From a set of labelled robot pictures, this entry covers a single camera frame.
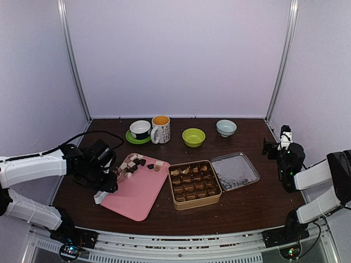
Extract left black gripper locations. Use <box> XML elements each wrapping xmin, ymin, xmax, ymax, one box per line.
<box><xmin>83</xmin><ymin>164</ymin><xmax>117</xmax><ymax>192</ymax></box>

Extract white metal tongs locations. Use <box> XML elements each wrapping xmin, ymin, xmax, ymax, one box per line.
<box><xmin>94</xmin><ymin>168</ymin><xmax>123</xmax><ymax>204</ymax></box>

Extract bear print tin lid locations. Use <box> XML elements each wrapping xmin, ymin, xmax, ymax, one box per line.
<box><xmin>210</xmin><ymin>152</ymin><xmax>260</xmax><ymax>192</ymax></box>

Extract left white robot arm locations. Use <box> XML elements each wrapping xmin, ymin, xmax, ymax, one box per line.
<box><xmin>1</xmin><ymin>140</ymin><xmax>118</xmax><ymax>243</ymax></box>

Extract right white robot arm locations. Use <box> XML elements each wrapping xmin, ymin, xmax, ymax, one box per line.
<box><xmin>262</xmin><ymin>134</ymin><xmax>350</xmax><ymax>242</ymax></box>

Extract gold chocolate tin box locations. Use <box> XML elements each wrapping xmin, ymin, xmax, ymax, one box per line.
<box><xmin>168</xmin><ymin>160</ymin><xmax>222</xmax><ymax>210</ymax></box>

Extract pink plastic tray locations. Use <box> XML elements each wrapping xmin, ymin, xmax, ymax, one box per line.
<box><xmin>100</xmin><ymin>153</ymin><xmax>170</xmax><ymax>221</ymax></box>

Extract green saucer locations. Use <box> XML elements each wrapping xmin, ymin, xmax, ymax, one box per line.
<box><xmin>125</xmin><ymin>130</ymin><xmax>151</xmax><ymax>145</ymax></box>

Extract pale blue ceramic bowl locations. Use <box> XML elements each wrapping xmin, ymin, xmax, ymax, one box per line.
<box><xmin>216</xmin><ymin>119</ymin><xmax>237</xmax><ymax>138</ymax></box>

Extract white dark blue bowl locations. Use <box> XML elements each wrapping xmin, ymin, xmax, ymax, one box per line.
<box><xmin>129</xmin><ymin>120</ymin><xmax>151</xmax><ymax>140</ymax></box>

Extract white patterned mug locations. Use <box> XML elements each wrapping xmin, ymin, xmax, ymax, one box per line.
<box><xmin>150</xmin><ymin>116</ymin><xmax>171</xmax><ymax>144</ymax></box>

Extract lime green bowl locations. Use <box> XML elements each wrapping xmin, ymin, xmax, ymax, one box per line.
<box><xmin>182</xmin><ymin>128</ymin><xmax>206</xmax><ymax>148</ymax></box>

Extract left circuit board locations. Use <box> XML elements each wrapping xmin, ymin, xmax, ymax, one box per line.
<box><xmin>58</xmin><ymin>244</ymin><xmax>82</xmax><ymax>261</ymax></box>

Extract circuit board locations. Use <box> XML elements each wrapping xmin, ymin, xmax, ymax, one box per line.
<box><xmin>58</xmin><ymin>244</ymin><xmax>82</xmax><ymax>261</ymax></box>
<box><xmin>279</xmin><ymin>244</ymin><xmax>302</xmax><ymax>261</ymax></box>

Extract right circuit board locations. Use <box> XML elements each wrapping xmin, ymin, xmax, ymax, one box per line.
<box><xmin>279</xmin><ymin>244</ymin><xmax>302</xmax><ymax>261</ymax></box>

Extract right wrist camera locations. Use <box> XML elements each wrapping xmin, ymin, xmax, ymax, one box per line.
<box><xmin>278</xmin><ymin>125</ymin><xmax>293</xmax><ymax>150</ymax></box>

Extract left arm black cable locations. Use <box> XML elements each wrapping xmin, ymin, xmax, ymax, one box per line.
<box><xmin>0</xmin><ymin>130</ymin><xmax>125</xmax><ymax>162</ymax></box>

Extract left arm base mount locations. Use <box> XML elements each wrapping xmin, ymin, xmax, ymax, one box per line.
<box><xmin>49</xmin><ymin>227</ymin><xmax>98</xmax><ymax>249</ymax></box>

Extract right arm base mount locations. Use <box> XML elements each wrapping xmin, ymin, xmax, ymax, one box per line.
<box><xmin>262</xmin><ymin>227</ymin><xmax>309</xmax><ymax>248</ymax></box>

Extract front aluminium rail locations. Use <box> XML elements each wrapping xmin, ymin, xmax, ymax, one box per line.
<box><xmin>21</xmin><ymin>216</ymin><xmax>338</xmax><ymax>263</ymax></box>

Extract right aluminium frame post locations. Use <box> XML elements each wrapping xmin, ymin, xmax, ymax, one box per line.
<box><xmin>265</xmin><ymin>0</ymin><xmax>299</xmax><ymax>123</ymax></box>

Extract aluminium frame post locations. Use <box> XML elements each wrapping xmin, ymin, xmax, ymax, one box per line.
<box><xmin>57</xmin><ymin>0</ymin><xmax>92</xmax><ymax>122</ymax></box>
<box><xmin>265</xmin><ymin>0</ymin><xmax>299</xmax><ymax>123</ymax></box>

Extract left aluminium frame post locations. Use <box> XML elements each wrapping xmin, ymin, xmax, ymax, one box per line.
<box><xmin>57</xmin><ymin>0</ymin><xmax>92</xmax><ymax>122</ymax></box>

